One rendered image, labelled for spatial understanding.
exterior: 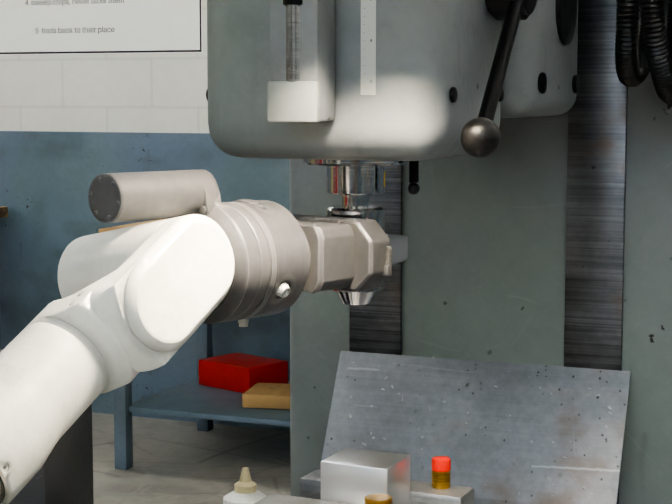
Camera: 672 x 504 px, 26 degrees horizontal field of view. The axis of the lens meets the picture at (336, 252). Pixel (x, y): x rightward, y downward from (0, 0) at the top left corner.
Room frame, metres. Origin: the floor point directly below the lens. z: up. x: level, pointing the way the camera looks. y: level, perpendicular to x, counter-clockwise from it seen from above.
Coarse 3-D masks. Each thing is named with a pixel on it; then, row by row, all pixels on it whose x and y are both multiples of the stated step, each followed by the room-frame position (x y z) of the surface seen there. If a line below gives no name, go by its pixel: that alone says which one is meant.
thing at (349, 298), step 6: (342, 294) 1.18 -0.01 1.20; (348, 294) 1.17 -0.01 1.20; (354, 294) 1.17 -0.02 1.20; (360, 294) 1.17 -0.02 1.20; (366, 294) 1.18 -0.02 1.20; (372, 294) 1.18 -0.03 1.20; (342, 300) 1.18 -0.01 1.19; (348, 300) 1.18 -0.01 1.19; (354, 300) 1.18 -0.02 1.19; (360, 300) 1.18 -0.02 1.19; (366, 300) 1.18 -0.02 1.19
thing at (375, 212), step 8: (328, 208) 1.18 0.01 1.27; (336, 208) 1.17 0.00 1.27; (344, 208) 1.17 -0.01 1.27; (352, 208) 1.17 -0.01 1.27; (360, 208) 1.17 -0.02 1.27; (368, 208) 1.17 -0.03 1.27; (376, 208) 1.17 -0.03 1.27; (336, 216) 1.17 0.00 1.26; (344, 216) 1.17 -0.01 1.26; (352, 216) 1.17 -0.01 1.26; (360, 216) 1.17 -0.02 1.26; (368, 216) 1.17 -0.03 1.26; (376, 216) 1.17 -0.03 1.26
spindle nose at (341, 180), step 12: (336, 168) 1.17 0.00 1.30; (348, 168) 1.17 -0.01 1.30; (360, 168) 1.17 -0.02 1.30; (372, 168) 1.17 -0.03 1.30; (384, 168) 1.18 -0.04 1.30; (336, 180) 1.17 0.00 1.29; (348, 180) 1.17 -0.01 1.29; (360, 180) 1.17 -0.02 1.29; (372, 180) 1.17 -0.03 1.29; (336, 192) 1.17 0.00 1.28; (348, 192) 1.17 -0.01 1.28; (360, 192) 1.17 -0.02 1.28; (372, 192) 1.17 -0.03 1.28
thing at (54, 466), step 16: (80, 416) 1.34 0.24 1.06; (80, 432) 1.34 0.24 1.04; (64, 448) 1.30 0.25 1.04; (80, 448) 1.34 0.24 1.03; (48, 464) 1.27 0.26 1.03; (64, 464) 1.30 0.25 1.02; (80, 464) 1.34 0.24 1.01; (32, 480) 1.26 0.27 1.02; (48, 480) 1.26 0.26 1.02; (64, 480) 1.30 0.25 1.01; (80, 480) 1.34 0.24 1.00; (16, 496) 1.26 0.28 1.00; (32, 496) 1.26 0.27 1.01; (48, 496) 1.26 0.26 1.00; (64, 496) 1.30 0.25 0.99; (80, 496) 1.34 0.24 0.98
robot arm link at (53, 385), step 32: (0, 352) 0.92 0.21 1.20; (32, 352) 0.90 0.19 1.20; (64, 352) 0.90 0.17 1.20; (0, 384) 0.87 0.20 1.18; (32, 384) 0.88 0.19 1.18; (64, 384) 0.89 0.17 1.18; (96, 384) 0.92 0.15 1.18; (0, 416) 0.86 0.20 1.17; (32, 416) 0.87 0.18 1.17; (64, 416) 0.89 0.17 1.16; (0, 448) 0.84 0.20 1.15; (32, 448) 0.86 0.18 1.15; (0, 480) 0.85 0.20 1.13
